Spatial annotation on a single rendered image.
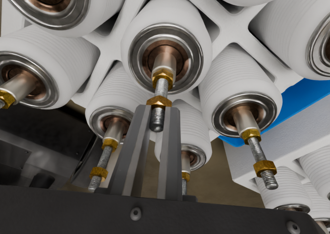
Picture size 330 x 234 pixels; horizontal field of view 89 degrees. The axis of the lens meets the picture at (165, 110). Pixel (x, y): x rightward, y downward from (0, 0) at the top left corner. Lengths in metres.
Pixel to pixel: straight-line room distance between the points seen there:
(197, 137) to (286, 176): 0.29
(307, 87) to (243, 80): 0.29
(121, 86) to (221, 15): 0.15
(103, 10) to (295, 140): 0.43
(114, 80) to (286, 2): 0.22
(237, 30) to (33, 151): 0.49
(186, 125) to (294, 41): 0.17
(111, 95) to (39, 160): 0.34
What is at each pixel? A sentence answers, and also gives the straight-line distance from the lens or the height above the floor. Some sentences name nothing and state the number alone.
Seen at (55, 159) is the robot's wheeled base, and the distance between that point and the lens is 0.52.
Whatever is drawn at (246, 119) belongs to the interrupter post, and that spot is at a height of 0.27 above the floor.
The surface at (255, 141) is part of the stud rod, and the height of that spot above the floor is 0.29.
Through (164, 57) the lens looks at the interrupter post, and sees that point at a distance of 0.16.
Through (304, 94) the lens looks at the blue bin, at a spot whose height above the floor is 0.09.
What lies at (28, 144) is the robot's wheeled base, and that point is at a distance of 0.52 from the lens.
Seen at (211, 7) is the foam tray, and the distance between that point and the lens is 0.24.
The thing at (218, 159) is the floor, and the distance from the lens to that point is 0.76.
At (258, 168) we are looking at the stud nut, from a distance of 0.18.
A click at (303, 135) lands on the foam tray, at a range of 0.47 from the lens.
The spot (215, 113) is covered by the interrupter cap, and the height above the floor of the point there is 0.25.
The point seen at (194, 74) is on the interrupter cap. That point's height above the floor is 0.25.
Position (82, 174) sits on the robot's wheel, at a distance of 0.54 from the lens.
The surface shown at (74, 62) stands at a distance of 0.25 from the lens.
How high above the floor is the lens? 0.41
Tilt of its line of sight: 49 degrees down
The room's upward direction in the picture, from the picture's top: 174 degrees counter-clockwise
